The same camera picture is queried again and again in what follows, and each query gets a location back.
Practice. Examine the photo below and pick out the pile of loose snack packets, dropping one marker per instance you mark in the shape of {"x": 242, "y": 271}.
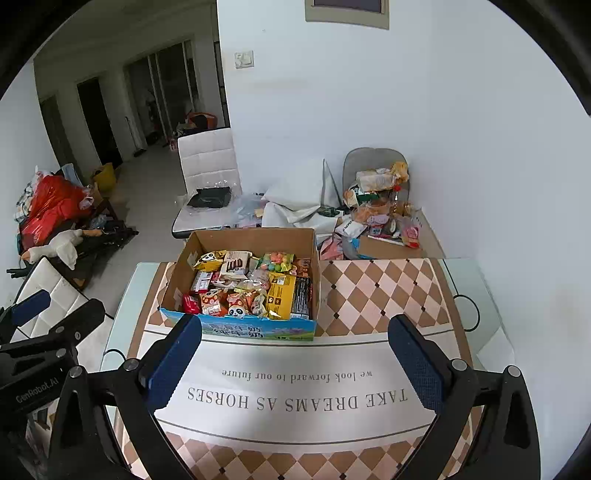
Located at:
{"x": 378, "y": 184}

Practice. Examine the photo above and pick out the pink packets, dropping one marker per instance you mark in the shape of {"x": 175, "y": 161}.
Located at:
{"x": 330, "y": 251}

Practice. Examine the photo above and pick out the yellow bag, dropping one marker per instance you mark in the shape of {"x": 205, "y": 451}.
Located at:
{"x": 105, "y": 177}

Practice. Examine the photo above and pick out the white goose plush toy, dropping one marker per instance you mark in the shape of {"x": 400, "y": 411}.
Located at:
{"x": 64, "y": 244}

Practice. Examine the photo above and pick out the checkered tablecloth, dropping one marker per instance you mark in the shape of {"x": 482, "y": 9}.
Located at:
{"x": 295, "y": 415}

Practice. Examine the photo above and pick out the framed wall picture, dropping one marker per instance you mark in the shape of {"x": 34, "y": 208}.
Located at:
{"x": 346, "y": 21}

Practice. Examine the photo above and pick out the cardboard box with blue print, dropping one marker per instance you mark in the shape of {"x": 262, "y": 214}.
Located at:
{"x": 258, "y": 330}

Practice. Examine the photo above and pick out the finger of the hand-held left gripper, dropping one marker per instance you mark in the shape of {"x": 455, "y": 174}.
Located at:
{"x": 81, "y": 318}
{"x": 30, "y": 307}

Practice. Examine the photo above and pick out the white crumpled bags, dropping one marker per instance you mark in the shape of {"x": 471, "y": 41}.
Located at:
{"x": 295, "y": 194}

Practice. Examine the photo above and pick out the red plastic bag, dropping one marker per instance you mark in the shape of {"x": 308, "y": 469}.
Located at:
{"x": 51, "y": 203}

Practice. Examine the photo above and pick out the white padded chair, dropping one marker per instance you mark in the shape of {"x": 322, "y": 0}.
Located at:
{"x": 46, "y": 277}
{"x": 207, "y": 152}

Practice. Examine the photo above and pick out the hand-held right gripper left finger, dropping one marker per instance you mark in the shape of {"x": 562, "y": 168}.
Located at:
{"x": 175, "y": 364}

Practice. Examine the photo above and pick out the glass sliding door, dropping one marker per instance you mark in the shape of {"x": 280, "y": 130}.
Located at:
{"x": 171, "y": 83}

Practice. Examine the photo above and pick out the black folded tripod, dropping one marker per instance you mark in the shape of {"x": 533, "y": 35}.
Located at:
{"x": 111, "y": 233}

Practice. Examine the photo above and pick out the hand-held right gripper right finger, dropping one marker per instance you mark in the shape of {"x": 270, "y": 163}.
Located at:
{"x": 415, "y": 364}

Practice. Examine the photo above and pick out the grey chair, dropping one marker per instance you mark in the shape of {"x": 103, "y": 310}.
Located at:
{"x": 364, "y": 159}

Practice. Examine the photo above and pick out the yellow and black snack packet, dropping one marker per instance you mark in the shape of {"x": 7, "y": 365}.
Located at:
{"x": 279, "y": 297}

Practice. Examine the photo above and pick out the heap of packed snack packets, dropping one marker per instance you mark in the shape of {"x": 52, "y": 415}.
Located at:
{"x": 231, "y": 286}

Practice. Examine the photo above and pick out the wall light switch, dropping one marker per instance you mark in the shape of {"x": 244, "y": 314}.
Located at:
{"x": 244, "y": 59}

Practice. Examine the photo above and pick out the black bag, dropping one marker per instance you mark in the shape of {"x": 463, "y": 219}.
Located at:
{"x": 207, "y": 197}

